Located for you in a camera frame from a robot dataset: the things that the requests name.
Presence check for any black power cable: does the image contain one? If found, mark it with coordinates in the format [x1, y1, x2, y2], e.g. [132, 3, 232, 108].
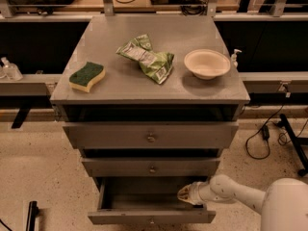
[244, 103, 287, 161]

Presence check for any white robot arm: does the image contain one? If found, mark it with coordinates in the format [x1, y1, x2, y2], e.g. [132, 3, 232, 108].
[177, 174, 308, 231]

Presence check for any grey drawer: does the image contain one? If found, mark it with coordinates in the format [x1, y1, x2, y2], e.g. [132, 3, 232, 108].
[82, 158, 219, 177]
[64, 122, 239, 149]
[88, 176, 216, 224]

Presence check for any grey bottom drawer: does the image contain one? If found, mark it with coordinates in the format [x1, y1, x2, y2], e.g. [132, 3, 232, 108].
[88, 176, 216, 224]

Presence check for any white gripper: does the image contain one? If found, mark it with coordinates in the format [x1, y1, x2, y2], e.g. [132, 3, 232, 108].
[177, 182, 210, 206]

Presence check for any white pump bottle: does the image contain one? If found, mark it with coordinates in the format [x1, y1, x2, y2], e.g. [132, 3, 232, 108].
[230, 49, 243, 67]

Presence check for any white bowl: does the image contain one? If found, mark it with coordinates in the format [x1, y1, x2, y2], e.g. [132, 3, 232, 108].
[184, 49, 231, 80]

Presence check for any clear sanitizer bottle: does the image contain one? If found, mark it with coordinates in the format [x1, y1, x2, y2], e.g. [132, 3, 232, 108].
[1, 57, 23, 81]

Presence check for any green yellow sponge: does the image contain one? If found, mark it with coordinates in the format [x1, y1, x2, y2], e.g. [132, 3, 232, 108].
[69, 62, 105, 92]

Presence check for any grey drawer cabinet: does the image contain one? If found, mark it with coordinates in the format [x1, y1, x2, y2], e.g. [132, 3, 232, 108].
[49, 13, 251, 191]

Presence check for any black floor bar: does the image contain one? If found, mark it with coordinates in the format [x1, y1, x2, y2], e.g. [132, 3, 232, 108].
[26, 201, 39, 231]

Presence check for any grey top drawer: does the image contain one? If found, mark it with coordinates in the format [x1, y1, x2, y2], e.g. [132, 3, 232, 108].
[64, 122, 239, 149]

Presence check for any black stand leg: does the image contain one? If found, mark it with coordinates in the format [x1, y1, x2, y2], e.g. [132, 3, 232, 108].
[280, 114, 308, 177]

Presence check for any grey middle drawer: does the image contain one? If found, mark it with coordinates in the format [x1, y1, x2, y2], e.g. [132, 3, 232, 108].
[82, 158, 219, 177]

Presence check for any green crumpled chip bag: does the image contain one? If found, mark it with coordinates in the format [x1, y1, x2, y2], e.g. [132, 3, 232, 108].
[116, 34, 174, 85]

